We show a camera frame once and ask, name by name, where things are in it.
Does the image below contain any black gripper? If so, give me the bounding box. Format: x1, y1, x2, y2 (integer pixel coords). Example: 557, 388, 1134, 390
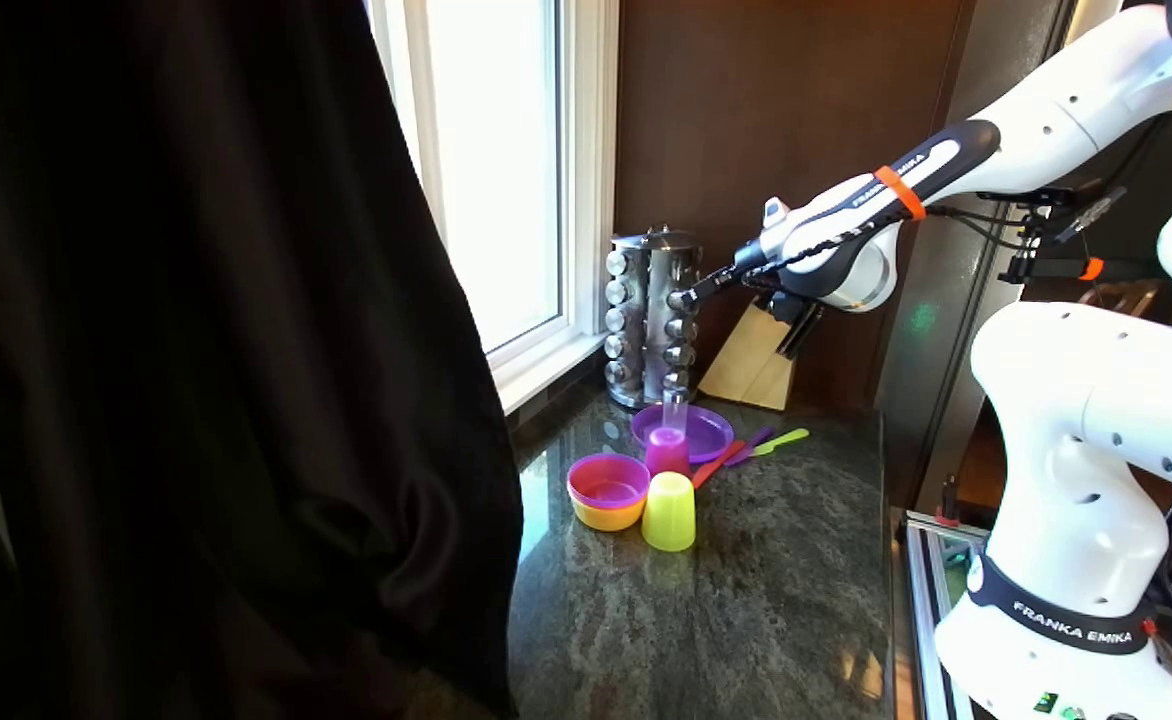
698, 234, 809, 300

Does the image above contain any orange strap on forearm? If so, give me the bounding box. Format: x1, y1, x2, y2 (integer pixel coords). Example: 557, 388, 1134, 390
873, 160, 933, 222

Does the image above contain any pink and orange bowl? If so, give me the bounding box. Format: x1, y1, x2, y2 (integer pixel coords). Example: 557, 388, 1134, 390
563, 450, 655, 534

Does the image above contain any red plastic utensil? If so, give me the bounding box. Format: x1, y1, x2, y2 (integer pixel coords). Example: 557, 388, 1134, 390
688, 437, 747, 493

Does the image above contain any purple plastic utensil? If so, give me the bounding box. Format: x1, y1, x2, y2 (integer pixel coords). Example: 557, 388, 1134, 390
720, 423, 779, 473

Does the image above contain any black cloth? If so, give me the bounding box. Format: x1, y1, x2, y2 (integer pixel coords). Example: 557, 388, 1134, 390
0, 0, 525, 720

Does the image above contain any white framed window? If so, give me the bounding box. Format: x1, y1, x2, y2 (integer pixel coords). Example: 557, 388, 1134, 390
361, 0, 624, 417

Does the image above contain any yellow plastic cup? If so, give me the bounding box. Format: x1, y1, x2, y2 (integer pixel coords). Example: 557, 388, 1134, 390
641, 467, 699, 555

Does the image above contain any pink plastic cup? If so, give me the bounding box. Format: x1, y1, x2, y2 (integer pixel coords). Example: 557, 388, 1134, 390
645, 423, 698, 481

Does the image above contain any wooden knife block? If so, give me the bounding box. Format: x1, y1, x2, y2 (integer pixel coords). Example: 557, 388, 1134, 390
698, 296, 802, 417

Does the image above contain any purple measuring cup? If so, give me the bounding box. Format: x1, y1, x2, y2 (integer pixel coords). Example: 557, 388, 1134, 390
627, 398, 738, 467

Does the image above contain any metal table frame rail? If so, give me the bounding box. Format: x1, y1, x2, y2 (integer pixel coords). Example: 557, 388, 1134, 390
901, 512, 997, 720

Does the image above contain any steel revolving spice rack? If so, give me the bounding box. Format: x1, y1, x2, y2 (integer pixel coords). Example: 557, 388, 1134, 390
602, 227, 704, 417

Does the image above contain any black handled kitchen knife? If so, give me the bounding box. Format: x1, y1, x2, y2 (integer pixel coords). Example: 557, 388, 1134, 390
778, 290, 829, 359

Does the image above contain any yellow-green plastic utensil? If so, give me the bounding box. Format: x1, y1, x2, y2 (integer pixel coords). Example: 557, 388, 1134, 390
747, 423, 812, 459

